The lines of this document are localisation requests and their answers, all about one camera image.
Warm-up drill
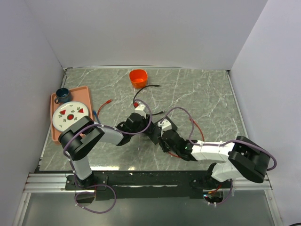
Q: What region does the black network switch box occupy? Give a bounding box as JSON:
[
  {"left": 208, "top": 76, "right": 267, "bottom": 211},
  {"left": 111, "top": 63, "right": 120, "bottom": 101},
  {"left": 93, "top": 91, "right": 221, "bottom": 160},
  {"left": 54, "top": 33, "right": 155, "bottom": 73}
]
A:
[{"left": 145, "top": 117, "right": 178, "bottom": 145}]

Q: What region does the red ethernet cable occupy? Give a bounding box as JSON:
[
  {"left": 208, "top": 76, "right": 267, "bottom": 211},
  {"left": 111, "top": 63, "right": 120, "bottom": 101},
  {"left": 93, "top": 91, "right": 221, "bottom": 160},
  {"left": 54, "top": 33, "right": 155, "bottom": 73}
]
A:
[{"left": 96, "top": 99, "right": 205, "bottom": 159}]

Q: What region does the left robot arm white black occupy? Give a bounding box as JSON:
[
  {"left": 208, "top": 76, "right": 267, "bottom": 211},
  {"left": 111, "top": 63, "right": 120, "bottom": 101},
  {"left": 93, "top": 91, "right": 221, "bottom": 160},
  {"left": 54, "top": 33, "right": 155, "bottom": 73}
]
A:
[{"left": 58, "top": 113, "right": 160, "bottom": 189}]

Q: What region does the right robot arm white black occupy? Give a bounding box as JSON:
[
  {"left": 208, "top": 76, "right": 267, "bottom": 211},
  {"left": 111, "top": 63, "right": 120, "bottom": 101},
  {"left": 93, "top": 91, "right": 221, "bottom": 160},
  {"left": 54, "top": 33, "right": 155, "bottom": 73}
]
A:
[{"left": 158, "top": 129, "right": 277, "bottom": 188}]

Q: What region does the orange plastic cup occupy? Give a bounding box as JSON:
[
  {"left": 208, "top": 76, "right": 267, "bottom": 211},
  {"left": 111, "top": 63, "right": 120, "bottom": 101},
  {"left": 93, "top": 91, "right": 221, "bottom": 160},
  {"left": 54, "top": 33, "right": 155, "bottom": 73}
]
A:
[{"left": 129, "top": 69, "right": 148, "bottom": 89}]

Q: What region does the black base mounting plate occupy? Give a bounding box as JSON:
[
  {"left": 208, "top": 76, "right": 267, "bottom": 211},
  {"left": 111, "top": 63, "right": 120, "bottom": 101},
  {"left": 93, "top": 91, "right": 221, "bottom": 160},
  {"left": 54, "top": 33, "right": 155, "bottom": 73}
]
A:
[{"left": 65, "top": 170, "right": 231, "bottom": 201}]

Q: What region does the pink plastic tray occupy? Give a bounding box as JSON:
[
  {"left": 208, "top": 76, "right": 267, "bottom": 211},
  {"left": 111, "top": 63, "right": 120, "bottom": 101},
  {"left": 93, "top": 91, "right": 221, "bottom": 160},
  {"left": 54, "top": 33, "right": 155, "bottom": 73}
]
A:
[{"left": 50, "top": 86, "right": 93, "bottom": 145}]

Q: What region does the white plate watermelon pattern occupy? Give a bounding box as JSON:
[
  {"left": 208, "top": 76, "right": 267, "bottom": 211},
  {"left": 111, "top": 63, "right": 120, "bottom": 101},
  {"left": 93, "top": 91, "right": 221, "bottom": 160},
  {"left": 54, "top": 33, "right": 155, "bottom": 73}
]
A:
[{"left": 52, "top": 101, "right": 89, "bottom": 132}]

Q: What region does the dark blue mug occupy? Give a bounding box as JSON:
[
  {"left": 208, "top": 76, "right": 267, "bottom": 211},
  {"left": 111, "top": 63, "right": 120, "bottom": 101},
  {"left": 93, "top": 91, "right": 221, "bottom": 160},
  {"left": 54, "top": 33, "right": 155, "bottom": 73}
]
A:
[{"left": 54, "top": 88, "right": 71, "bottom": 104}]

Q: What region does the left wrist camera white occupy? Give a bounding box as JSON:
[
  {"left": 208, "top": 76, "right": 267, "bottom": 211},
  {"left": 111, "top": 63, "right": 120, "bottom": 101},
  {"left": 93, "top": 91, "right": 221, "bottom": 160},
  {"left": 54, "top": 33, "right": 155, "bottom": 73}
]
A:
[{"left": 133, "top": 102, "right": 146, "bottom": 118}]

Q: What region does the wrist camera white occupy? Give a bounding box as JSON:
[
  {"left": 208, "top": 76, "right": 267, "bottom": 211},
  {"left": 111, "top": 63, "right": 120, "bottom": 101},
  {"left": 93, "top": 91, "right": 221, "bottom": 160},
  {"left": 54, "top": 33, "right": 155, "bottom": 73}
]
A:
[
  {"left": 158, "top": 119, "right": 172, "bottom": 132},
  {"left": 133, "top": 102, "right": 146, "bottom": 118}
]

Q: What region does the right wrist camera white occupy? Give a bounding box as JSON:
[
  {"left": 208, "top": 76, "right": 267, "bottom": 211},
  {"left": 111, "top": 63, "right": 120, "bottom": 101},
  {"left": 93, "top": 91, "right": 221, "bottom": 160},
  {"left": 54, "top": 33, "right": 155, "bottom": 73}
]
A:
[{"left": 158, "top": 119, "right": 172, "bottom": 132}]

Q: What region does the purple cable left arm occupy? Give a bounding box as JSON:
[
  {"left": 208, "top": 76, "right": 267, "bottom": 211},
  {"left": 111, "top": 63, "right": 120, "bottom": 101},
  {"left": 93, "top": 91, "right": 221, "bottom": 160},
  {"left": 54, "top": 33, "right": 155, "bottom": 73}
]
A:
[{"left": 63, "top": 98, "right": 153, "bottom": 214}]

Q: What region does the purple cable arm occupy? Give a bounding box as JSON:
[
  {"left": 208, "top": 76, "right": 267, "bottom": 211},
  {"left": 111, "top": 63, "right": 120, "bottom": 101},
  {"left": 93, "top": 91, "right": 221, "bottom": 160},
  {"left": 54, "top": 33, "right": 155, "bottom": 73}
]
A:
[
  {"left": 158, "top": 107, "right": 277, "bottom": 205},
  {"left": 63, "top": 98, "right": 153, "bottom": 214}
]

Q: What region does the black cable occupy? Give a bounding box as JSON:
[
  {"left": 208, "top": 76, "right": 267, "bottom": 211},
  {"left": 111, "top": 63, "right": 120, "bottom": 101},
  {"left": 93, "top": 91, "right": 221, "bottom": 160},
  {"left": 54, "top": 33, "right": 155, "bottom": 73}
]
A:
[{"left": 133, "top": 84, "right": 166, "bottom": 116}]

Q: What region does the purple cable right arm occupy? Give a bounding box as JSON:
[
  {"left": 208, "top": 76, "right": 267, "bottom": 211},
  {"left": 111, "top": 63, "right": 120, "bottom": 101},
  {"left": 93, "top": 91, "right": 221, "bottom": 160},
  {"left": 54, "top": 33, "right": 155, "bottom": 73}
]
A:
[{"left": 158, "top": 107, "right": 277, "bottom": 205}]

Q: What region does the aluminium frame rail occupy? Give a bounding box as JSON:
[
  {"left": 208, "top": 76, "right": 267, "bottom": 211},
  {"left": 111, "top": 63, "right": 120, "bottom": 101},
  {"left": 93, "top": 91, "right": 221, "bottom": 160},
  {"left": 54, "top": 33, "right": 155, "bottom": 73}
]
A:
[{"left": 23, "top": 173, "right": 272, "bottom": 193}]

